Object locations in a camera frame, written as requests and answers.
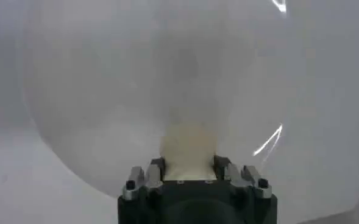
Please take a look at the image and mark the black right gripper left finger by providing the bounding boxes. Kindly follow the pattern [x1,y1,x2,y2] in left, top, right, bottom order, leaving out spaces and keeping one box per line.
[122,156,167,201]

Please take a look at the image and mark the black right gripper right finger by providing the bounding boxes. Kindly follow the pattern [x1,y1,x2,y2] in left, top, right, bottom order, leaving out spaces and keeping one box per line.
[212,155,273,200]

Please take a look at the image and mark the glass lid with cream knob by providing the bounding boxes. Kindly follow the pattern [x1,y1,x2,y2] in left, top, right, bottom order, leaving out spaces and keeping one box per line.
[21,0,359,224]

